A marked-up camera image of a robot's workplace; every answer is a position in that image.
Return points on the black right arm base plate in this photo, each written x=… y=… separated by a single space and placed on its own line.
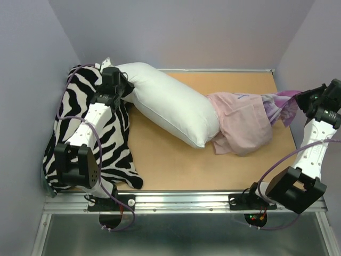
x=240 y=201

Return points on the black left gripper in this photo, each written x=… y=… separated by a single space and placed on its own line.
x=129 y=86

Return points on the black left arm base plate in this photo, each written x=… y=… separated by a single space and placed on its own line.
x=107 y=204

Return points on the pink printed pillowcase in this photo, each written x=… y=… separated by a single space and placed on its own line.
x=246 y=120

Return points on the aluminium rear table rail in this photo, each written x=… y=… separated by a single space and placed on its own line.
x=217 y=70

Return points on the aluminium front mounting rail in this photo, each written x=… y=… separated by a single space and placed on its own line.
x=147 y=202

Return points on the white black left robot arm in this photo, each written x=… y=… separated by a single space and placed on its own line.
x=78 y=161

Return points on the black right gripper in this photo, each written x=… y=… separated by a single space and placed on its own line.
x=301 y=96

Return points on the zebra striped pillow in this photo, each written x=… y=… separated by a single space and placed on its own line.
x=112 y=151

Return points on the white pillow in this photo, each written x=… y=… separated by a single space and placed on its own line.
x=175 y=107

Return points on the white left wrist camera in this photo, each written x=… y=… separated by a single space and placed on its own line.
x=104 y=64

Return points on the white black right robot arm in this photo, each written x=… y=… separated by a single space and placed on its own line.
x=298 y=186

